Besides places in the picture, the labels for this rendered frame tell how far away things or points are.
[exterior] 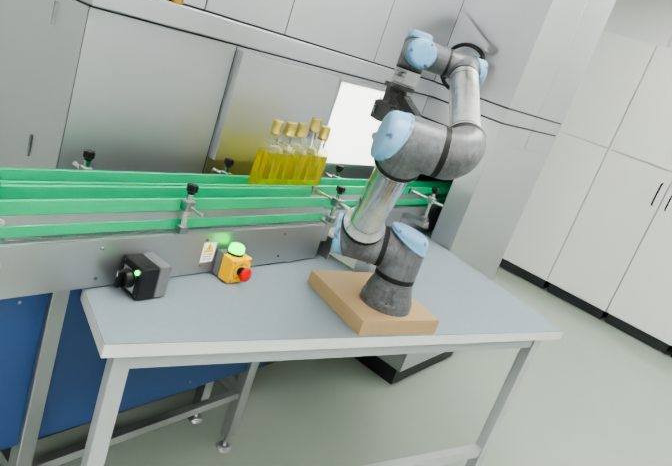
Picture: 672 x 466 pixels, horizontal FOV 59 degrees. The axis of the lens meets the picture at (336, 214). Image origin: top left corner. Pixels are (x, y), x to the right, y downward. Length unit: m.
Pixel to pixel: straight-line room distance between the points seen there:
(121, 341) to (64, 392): 0.38
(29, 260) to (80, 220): 0.13
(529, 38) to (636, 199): 2.83
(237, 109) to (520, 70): 1.23
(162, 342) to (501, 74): 1.81
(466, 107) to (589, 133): 3.90
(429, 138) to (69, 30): 0.91
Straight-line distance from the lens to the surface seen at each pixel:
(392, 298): 1.66
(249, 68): 1.86
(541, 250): 5.43
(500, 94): 2.60
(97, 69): 1.62
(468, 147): 1.31
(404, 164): 1.30
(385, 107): 1.74
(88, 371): 1.65
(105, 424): 1.48
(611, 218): 5.26
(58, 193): 1.43
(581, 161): 5.32
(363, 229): 1.54
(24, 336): 1.49
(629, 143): 5.25
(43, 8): 1.77
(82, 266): 1.43
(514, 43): 2.62
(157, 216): 1.50
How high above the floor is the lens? 1.45
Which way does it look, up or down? 16 degrees down
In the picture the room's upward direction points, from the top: 19 degrees clockwise
